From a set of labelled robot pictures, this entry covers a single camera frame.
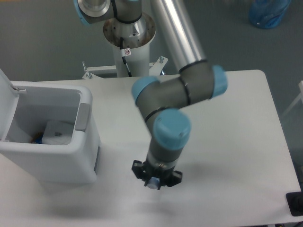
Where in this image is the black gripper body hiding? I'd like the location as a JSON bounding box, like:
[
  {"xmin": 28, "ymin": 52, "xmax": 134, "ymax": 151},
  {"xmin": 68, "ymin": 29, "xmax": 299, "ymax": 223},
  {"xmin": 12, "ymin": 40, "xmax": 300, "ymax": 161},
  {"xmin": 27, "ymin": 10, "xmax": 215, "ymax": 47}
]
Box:
[{"xmin": 143, "ymin": 161, "xmax": 175, "ymax": 190}]

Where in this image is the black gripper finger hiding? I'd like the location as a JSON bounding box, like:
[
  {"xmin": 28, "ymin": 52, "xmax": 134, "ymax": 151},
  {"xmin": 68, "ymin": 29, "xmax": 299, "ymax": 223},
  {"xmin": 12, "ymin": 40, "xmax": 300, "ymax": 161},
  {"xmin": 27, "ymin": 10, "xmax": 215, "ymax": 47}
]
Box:
[
  {"xmin": 132, "ymin": 160, "xmax": 148, "ymax": 180},
  {"xmin": 165, "ymin": 171, "xmax": 183, "ymax": 187}
]

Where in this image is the crushed clear plastic bottle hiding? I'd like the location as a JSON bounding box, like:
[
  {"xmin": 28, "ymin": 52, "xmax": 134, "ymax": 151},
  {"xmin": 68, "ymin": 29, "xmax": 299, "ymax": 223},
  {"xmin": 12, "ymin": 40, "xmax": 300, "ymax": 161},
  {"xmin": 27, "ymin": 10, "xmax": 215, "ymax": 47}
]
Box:
[{"xmin": 146, "ymin": 177, "xmax": 160, "ymax": 190}]

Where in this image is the white plastic bag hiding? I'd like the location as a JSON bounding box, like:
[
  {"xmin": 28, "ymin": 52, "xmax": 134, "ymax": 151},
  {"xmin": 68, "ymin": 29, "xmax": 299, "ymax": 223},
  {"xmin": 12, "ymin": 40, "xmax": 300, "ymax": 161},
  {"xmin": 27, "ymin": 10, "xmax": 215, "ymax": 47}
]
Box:
[{"xmin": 42, "ymin": 120, "xmax": 74, "ymax": 145}]

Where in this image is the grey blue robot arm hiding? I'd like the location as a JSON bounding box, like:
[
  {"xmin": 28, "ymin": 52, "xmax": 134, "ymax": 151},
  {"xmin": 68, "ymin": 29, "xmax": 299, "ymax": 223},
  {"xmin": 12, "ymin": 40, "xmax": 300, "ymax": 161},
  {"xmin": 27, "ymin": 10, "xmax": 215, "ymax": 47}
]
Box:
[{"xmin": 74, "ymin": 0, "xmax": 227, "ymax": 190}]

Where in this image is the white trash can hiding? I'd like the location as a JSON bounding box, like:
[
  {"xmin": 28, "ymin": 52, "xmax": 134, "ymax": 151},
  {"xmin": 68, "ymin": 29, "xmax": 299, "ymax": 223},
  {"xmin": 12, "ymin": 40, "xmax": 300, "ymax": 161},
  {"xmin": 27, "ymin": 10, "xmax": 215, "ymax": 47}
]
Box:
[{"xmin": 0, "ymin": 73, "xmax": 101, "ymax": 183}]

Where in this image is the blue snack wrapper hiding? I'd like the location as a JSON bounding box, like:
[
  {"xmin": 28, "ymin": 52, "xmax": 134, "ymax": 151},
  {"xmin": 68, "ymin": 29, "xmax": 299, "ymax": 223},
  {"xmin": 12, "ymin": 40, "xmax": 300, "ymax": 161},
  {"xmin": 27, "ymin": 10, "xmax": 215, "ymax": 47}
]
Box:
[{"xmin": 31, "ymin": 132, "xmax": 44, "ymax": 144}]

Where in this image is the black device at edge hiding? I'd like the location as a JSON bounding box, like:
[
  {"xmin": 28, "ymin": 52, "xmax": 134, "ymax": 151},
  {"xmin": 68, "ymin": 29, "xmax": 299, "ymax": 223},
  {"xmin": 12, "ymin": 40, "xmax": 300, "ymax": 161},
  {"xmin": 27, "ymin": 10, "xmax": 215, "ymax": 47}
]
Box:
[{"xmin": 286, "ymin": 192, "xmax": 303, "ymax": 217}]

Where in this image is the blue plastic bag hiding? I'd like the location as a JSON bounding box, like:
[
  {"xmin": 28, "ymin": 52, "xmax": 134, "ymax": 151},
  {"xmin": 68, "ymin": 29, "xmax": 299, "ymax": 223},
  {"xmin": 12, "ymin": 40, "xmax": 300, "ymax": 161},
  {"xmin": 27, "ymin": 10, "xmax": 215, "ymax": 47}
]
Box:
[{"xmin": 248, "ymin": 0, "xmax": 291, "ymax": 29}]

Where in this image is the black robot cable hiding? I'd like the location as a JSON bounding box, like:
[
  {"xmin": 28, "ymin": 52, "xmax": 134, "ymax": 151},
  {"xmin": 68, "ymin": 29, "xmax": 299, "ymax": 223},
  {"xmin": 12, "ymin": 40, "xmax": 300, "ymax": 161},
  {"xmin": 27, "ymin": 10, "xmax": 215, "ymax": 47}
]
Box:
[{"xmin": 119, "ymin": 37, "xmax": 133, "ymax": 78}]

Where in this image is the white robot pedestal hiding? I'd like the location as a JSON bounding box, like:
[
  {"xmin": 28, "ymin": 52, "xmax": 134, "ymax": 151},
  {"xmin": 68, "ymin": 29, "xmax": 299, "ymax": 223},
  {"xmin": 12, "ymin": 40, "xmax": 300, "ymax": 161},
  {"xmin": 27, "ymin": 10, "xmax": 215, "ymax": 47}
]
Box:
[{"xmin": 82, "ymin": 12, "xmax": 168, "ymax": 79}]

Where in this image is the white frame at right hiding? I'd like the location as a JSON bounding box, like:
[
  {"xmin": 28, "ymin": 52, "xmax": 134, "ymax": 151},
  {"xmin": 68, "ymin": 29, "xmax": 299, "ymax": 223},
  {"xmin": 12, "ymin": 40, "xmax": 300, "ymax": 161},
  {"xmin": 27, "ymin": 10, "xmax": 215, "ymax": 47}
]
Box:
[{"xmin": 282, "ymin": 80, "xmax": 303, "ymax": 118}]

